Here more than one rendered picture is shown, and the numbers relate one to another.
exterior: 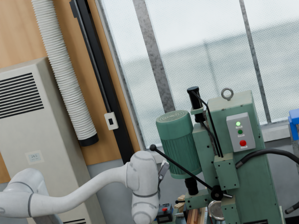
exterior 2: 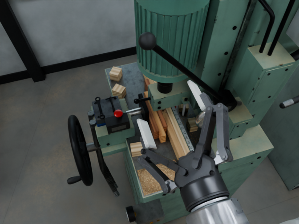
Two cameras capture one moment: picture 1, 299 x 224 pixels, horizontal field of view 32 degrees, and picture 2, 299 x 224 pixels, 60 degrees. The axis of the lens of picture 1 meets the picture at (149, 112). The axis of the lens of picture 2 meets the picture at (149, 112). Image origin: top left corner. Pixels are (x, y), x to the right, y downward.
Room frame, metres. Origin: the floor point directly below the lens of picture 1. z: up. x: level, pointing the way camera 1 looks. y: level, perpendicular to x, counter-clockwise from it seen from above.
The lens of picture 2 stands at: (1.99, 0.24, 1.75)
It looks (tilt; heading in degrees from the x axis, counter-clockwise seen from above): 56 degrees down; 328
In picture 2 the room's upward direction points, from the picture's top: straight up
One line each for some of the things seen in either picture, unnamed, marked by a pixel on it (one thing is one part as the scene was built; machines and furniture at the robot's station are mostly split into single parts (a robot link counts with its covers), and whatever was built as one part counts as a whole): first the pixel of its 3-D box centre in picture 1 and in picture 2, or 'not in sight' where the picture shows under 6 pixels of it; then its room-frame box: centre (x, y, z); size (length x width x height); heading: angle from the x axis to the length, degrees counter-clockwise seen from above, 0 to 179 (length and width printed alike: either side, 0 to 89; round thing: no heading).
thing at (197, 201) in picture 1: (200, 200); (169, 95); (2.43, -0.12, 1.03); 0.14 x 0.07 x 0.09; 76
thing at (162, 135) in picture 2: (194, 219); (154, 115); (2.45, -0.07, 0.92); 0.21 x 0.02 x 0.05; 166
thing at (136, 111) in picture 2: (181, 215); (136, 111); (2.48, -0.01, 0.95); 0.09 x 0.07 x 0.09; 166
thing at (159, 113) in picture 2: (198, 214); (155, 105); (2.48, -0.09, 0.93); 0.24 x 0.02 x 0.06; 166
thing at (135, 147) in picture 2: not in sight; (137, 149); (2.36, 0.06, 0.92); 0.05 x 0.04 x 0.04; 69
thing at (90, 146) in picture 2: not in sight; (99, 145); (2.51, 0.16, 0.81); 0.29 x 0.20 x 0.29; 166
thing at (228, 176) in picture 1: (227, 171); (260, 75); (2.24, -0.27, 1.23); 0.09 x 0.08 x 0.15; 76
